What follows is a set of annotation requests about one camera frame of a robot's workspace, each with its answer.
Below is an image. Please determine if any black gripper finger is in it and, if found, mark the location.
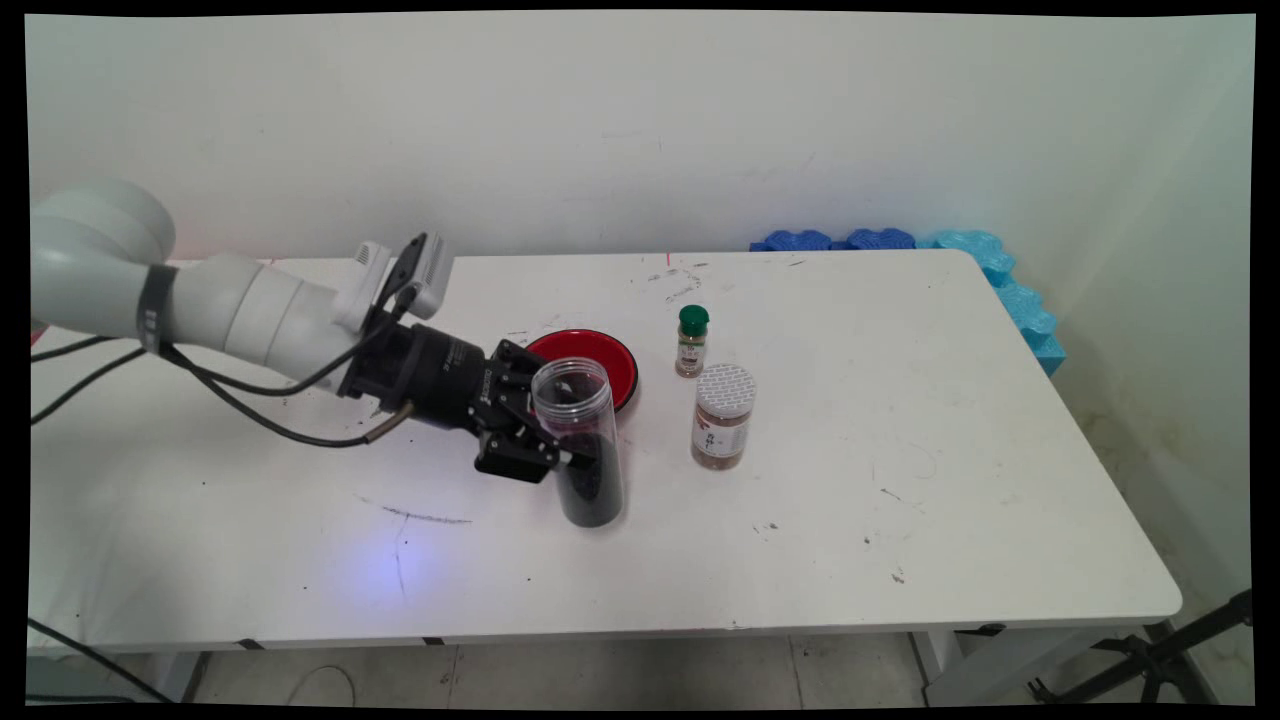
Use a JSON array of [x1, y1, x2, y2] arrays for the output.
[[492, 338, 549, 396], [474, 395, 601, 486]]

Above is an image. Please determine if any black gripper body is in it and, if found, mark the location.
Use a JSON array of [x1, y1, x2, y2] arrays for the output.
[[340, 322, 546, 441]]

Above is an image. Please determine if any clear jar with black grains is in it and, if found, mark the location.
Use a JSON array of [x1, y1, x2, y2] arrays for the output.
[[530, 357, 626, 529]]

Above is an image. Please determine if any red bowl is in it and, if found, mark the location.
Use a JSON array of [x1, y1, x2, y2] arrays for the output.
[[522, 328, 641, 416]]

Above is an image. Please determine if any green-capped spice bottle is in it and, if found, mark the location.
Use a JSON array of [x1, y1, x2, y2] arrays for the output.
[[675, 305, 711, 379]]

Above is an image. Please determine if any nut jar with white lid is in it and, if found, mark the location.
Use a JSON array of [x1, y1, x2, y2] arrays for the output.
[[690, 363, 758, 471]]

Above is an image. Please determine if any dark blue foam mat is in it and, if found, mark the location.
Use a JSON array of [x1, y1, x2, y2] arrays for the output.
[[750, 228, 917, 253]]

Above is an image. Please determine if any light blue foam mat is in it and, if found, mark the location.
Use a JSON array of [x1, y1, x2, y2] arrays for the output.
[[915, 229, 1068, 378]]

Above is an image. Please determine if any black tripod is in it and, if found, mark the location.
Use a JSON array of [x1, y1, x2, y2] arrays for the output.
[[1028, 590, 1254, 706]]

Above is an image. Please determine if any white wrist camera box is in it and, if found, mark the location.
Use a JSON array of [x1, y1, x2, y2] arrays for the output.
[[385, 232, 456, 321]]

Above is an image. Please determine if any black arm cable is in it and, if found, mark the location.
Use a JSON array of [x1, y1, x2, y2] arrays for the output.
[[30, 345, 413, 450], [30, 285, 421, 399]]

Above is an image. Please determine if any thin grey cable loop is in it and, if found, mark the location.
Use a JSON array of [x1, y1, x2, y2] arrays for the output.
[[288, 664, 359, 707]]

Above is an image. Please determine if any black velcro strap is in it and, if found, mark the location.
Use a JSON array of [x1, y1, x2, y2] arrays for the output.
[[135, 263, 179, 353]]

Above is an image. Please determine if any white table leg frame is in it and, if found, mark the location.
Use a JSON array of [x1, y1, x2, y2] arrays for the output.
[[908, 625, 1181, 707], [150, 650, 213, 703]]

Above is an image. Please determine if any thin black loose cable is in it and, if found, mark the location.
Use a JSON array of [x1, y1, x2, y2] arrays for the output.
[[28, 618, 173, 703]]

